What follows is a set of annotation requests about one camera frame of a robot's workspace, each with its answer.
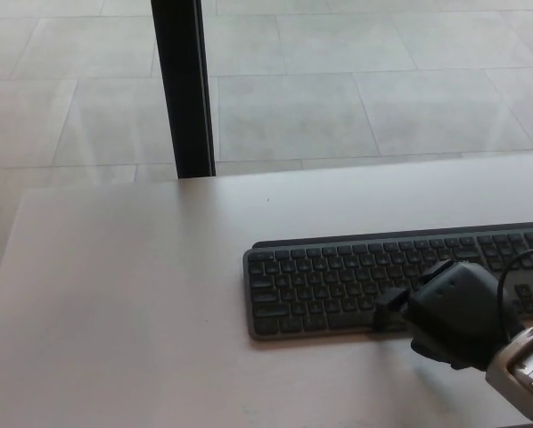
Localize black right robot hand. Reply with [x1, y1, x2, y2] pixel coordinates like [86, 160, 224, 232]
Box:
[372, 260, 527, 371]

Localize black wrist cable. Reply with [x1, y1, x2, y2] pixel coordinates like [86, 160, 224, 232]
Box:
[496, 247, 533, 309]

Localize black window frame post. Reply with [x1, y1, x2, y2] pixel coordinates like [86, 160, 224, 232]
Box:
[150, 0, 217, 180]

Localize black and grey keyboard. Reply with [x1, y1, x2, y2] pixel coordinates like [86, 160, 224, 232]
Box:
[242, 220, 533, 343]

